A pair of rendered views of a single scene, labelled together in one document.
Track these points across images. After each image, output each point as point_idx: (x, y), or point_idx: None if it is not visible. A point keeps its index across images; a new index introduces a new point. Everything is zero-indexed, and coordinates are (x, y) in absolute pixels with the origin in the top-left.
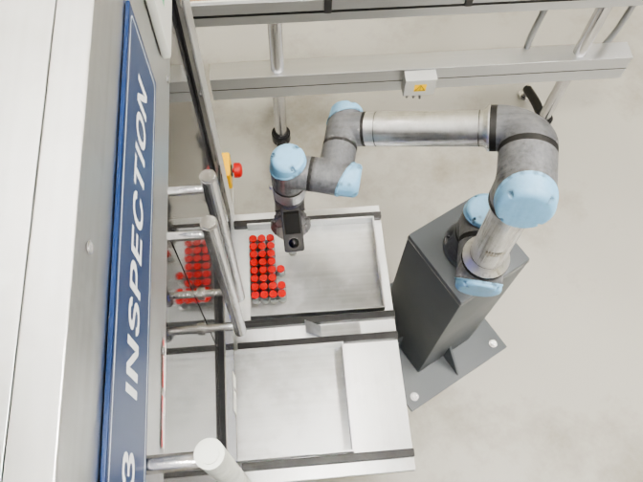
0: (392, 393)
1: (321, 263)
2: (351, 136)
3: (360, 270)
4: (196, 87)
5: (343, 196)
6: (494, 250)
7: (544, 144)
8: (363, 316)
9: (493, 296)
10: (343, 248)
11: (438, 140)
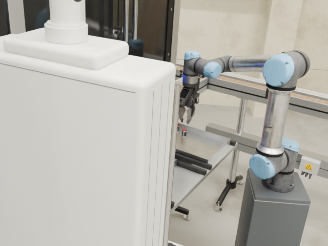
0: (184, 187)
1: (193, 144)
2: (224, 60)
3: (209, 152)
4: (169, 0)
5: (207, 74)
6: (267, 123)
7: (297, 53)
8: (194, 160)
9: (287, 236)
10: (207, 145)
11: (257, 62)
